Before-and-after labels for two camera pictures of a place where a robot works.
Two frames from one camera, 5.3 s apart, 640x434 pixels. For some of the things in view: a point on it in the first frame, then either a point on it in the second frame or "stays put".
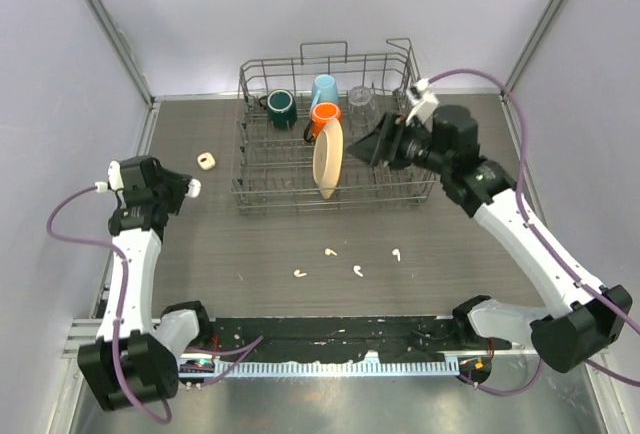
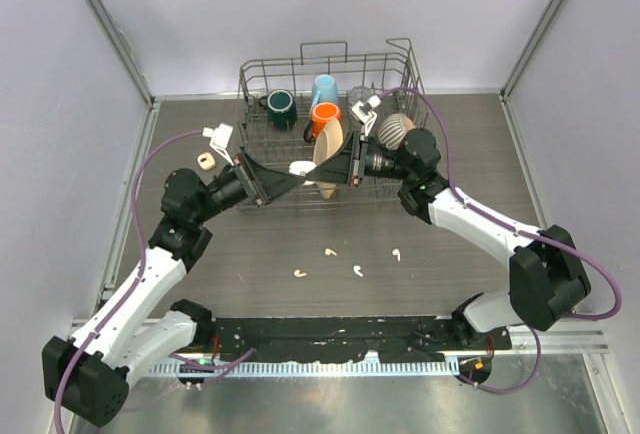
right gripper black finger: (376, 148) -> (342, 167)
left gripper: (178, 184) -> (260, 183)
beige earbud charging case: (206, 161) stays put
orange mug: (321, 114) stays put
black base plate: (302, 336) stays put
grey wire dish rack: (299, 114) stays put
